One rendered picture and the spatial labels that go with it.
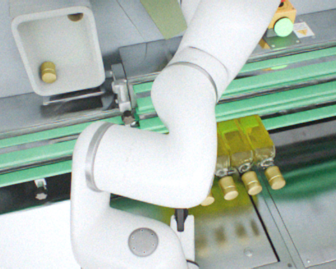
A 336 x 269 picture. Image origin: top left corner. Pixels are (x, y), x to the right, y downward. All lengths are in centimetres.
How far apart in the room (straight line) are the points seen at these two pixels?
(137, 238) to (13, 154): 62
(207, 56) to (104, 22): 55
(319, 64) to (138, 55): 45
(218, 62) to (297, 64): 57
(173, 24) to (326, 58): 40
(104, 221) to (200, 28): 27
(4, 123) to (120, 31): 37
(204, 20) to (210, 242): 65
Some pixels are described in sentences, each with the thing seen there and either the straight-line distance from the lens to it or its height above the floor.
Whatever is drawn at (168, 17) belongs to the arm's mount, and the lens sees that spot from 102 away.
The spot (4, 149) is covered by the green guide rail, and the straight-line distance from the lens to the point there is 113.
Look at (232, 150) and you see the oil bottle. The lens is 106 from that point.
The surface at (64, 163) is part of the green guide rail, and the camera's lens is 114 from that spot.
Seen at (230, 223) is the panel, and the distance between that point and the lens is 112.
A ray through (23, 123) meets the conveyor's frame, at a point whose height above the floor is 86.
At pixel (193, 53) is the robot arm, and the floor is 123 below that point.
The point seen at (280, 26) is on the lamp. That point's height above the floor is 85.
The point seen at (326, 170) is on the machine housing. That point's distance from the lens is 131.
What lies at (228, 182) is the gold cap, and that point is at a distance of 101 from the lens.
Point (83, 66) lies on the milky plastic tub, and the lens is 114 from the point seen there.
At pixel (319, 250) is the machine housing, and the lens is 117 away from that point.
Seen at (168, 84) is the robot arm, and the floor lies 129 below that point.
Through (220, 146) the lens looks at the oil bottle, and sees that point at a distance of 106.
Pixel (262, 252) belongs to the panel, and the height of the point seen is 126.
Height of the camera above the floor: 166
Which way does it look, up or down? 40 degrees down
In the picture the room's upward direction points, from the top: 162 degrees clockwise
